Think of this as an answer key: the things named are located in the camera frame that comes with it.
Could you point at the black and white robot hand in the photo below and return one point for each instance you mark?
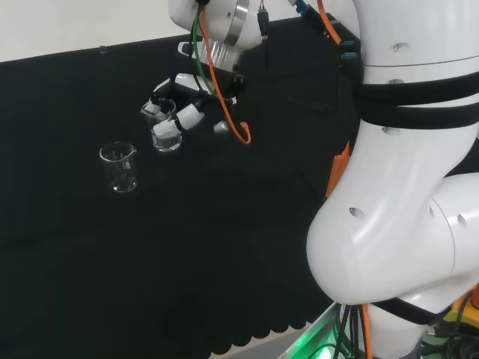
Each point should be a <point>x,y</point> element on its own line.
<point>217,93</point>

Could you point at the clear glass beaker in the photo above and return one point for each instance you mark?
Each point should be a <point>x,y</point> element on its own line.
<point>166,144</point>
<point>119,183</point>

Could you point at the clear tape strip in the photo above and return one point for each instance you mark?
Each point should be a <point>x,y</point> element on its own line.
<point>102,49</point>

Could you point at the black bench cloth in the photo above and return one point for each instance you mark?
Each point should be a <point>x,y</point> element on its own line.
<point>112,261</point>

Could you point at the yellow stop button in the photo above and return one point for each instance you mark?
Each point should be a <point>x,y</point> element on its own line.
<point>458,316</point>

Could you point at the clear base plate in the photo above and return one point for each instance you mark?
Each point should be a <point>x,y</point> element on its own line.
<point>310,336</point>

